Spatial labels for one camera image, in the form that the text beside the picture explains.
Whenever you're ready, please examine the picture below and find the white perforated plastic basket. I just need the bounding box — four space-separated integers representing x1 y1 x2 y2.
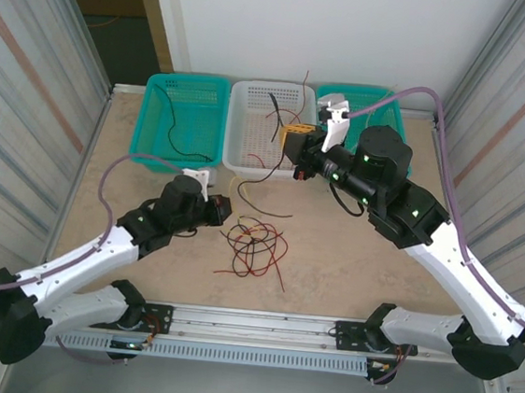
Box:
220 76 326 187

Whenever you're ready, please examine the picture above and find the teal perforated plastic basket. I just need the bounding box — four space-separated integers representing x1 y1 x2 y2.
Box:
126 68 233 180
307 79 420 185

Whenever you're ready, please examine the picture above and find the black controller board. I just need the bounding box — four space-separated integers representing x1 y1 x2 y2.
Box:
363 357 404 389
106 337 154 367

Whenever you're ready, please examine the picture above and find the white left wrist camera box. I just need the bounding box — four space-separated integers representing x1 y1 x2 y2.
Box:
179 165 214 202

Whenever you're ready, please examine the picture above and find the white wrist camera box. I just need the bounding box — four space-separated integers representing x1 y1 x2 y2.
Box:
179 165 214 202
312 91 353 156

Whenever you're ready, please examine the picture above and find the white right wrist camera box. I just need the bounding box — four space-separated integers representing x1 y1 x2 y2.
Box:
312 91 353 156

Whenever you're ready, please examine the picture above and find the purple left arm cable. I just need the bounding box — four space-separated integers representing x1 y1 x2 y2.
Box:
0 139 191 372

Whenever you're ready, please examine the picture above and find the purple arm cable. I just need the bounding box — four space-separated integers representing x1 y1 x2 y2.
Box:
318 77 525 393
0 139 191 372

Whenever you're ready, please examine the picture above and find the aluminium frame rail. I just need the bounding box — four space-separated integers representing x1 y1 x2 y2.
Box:
39 83 118 292
411 119 504 329

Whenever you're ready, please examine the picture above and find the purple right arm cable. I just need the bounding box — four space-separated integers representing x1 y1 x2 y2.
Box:
318 77 525 393

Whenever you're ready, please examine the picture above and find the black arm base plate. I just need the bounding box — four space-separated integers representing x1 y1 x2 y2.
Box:
332 319 421 360
135 302 176 337

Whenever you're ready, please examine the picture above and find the wide aluminium mounting rail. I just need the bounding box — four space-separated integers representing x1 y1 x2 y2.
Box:
4 278 510 373

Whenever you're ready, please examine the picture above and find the grey slotted cable duct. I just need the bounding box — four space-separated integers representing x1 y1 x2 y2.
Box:
56 327 371 381

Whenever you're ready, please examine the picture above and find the tan door frame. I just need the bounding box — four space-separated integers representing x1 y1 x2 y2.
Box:
119 0 184 76

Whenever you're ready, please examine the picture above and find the orange cable on floor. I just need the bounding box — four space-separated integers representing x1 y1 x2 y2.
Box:
83 12 121 32

